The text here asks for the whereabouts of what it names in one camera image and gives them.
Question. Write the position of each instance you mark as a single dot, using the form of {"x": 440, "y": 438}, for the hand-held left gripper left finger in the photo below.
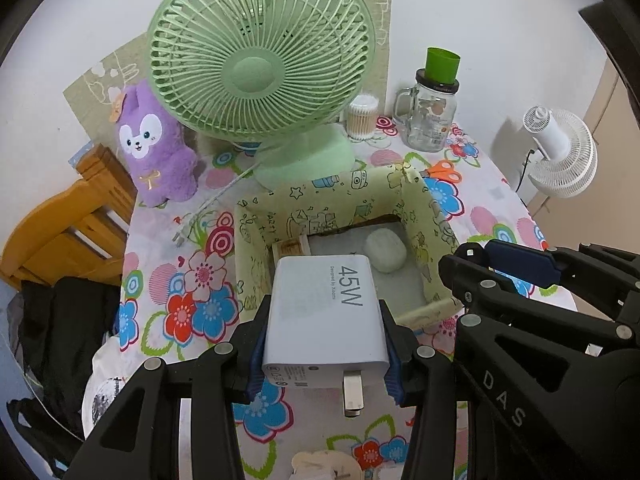
{"x": 255, "y": 375}

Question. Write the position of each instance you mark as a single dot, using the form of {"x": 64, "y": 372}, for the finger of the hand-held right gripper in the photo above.
{"x": 520, "y": 260}
{"x": 470, "y": 280}

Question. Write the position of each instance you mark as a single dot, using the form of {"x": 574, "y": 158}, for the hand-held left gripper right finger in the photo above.
{"x": 393, "y": 375}

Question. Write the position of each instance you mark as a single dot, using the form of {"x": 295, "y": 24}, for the white charger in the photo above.
{"x": 320, "y": 320}

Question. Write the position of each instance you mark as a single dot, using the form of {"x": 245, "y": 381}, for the white round case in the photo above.
{"x": 385, "y": 252}

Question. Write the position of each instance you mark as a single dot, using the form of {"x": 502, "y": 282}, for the yellow cartoon printed box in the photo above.
{"x": 320, "y": 205}

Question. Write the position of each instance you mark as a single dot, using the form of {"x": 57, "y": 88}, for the white standing fan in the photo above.
{"x": 565, "y": 160}

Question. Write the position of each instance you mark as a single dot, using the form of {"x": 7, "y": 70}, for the beige flat piece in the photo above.
{"x": 325, "y": 462}

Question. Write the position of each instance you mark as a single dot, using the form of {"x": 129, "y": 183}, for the orange scissors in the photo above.
{"x": 445, "y": 170}

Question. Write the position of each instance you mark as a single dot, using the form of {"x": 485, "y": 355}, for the floral tablecloth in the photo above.
{"x": 165, "y": 280}

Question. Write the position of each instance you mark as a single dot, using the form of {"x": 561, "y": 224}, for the white printed bag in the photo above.
{"x": 105, "y": 375}

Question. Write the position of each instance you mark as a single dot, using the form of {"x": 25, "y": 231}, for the glass mug jar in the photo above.
{"x": 427, "y": 125}

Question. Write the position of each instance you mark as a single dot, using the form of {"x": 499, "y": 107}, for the cotton swab container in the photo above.
{"x": 362, "y": 120}

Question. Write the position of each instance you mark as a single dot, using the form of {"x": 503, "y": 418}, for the black cloth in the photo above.
{"x": 65, "y": 320}

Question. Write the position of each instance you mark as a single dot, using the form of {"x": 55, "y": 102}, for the green plastic cup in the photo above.
{"x": 442, "y": 65}

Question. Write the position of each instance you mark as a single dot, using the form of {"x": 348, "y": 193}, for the purple plush toy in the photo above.
{"x": 155, "y": 160}

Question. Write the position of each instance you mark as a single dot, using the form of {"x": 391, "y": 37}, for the wooden chair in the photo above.
{"x": 50, "y": 225}

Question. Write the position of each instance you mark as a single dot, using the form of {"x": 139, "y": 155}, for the green desk fan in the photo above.
{"x": 250, "y": 70}

